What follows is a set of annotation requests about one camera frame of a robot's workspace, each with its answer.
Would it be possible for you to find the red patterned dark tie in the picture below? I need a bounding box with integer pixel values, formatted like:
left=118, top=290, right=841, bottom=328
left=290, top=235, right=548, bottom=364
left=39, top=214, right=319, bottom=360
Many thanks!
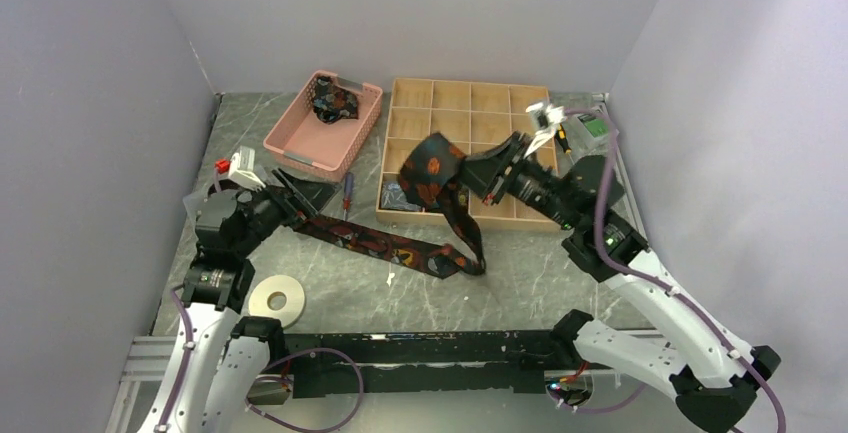
left=281, top=168, right=475, bottom=280

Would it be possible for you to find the green white small box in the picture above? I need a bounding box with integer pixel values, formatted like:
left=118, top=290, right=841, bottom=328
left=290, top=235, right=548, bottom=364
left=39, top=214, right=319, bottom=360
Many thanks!
left=571, top=106, right=609, bottom=152

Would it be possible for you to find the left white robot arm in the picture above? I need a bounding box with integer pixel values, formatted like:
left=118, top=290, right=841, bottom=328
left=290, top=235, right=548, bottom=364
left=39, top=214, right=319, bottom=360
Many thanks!
left=139, top=169, right=339, bottom=432

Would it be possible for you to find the wooden compartment tray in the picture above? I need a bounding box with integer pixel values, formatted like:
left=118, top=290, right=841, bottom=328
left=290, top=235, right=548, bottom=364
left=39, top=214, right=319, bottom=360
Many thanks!
left=376, top=77, right=550, bottom=225

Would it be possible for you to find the yellow black screwdriver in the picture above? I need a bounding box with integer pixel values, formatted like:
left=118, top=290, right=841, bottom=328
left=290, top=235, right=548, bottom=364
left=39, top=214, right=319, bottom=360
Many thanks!
left=555, top=124, right=572, bottom=156

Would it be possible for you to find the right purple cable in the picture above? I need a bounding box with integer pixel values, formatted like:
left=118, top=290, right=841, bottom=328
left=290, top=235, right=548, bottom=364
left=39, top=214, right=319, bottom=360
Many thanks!
left=561, top=106, right=790, bottom=433

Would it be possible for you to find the pink plastic basket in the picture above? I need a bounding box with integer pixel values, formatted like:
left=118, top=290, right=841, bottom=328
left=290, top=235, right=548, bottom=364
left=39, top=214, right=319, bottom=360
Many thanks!
left=262, top=70, right=383, bottom=182

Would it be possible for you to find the crumpled floral tie in basket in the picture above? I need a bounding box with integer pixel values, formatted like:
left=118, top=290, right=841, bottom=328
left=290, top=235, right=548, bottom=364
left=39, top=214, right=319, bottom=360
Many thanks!
left=312, top=75, right=359, bottom=124

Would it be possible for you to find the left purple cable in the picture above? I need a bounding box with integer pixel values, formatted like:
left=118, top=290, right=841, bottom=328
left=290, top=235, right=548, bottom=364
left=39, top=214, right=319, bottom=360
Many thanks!
left=155, top=284, right=197, bottom=433

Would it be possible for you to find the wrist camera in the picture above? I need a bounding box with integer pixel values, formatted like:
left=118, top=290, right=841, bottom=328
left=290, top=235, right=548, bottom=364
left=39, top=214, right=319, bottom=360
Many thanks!
left=213, top=146, right=267, bottom=192
left=524, top=102, right=566, bottom=157

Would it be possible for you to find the red blue screwdriver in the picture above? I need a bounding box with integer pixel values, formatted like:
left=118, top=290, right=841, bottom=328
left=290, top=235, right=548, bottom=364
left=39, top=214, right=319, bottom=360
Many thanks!
left=343, top=172, right=354, bottom=221

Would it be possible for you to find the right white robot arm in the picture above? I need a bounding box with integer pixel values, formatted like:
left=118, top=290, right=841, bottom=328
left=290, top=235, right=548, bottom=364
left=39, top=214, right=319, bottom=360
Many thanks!
left=458, top=133, right=781, bottom=432

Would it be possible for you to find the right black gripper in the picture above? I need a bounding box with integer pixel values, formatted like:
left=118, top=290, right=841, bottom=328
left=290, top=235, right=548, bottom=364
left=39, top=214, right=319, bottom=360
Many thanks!
left=442, top=130, right=582, bottom=230

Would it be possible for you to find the white tape roll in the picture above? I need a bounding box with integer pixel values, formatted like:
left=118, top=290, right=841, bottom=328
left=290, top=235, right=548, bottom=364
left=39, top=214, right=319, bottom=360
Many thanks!
left=247, top=275, right=306, bottom=328

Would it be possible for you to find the rolled grey-blue tie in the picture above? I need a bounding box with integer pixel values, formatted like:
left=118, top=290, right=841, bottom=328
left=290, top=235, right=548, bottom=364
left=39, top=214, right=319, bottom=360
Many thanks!
left=379, top=181, right=422, bottom=212

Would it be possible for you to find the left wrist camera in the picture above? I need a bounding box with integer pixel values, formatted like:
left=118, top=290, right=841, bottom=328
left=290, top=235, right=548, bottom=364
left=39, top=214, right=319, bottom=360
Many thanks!
left=213, top=146, right=267, bottom=192

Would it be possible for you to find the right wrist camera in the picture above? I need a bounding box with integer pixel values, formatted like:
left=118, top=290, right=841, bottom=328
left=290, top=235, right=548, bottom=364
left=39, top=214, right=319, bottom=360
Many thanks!
left=524, top=102, right=566, bottom=157

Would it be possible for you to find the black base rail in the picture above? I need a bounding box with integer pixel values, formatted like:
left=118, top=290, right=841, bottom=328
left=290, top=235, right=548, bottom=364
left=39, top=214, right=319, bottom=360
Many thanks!
left=283, top=330, right=587, bottom=399

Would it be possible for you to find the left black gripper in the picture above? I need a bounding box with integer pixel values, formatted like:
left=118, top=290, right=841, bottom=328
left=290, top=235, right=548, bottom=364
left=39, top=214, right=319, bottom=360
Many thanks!
left=232, top=165, right=339, bottom=258

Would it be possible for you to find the purple cable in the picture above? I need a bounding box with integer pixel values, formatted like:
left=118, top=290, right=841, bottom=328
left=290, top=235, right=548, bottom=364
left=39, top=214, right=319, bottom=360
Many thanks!
left=561, top=106, right=790, bottom=433
left=155, top=284, right=197, bottom=433

